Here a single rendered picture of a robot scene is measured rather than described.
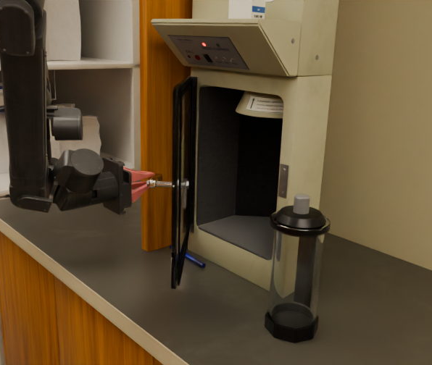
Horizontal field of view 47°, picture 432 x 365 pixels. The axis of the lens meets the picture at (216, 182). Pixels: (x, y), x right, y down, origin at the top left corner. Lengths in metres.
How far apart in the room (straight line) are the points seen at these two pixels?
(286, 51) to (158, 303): 0.57
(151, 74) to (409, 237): 0.78
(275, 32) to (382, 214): 0.68
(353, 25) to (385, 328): 0.78
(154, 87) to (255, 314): 0.57
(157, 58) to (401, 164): 0.67
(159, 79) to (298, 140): 0.39
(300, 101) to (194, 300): 0.47
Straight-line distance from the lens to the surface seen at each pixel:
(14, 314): 1.80
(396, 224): 1.41
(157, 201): 1.28
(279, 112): 1.07
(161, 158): 1.25
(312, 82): 1.02
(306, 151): 1.04
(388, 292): 1.21
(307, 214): 0.90
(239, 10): 0.97
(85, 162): 0.87
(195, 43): 1.07
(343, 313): 1.09
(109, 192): 0.96
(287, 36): 0.95
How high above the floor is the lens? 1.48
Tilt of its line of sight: 16 degrees down
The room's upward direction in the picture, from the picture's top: 2 degrees clockwise
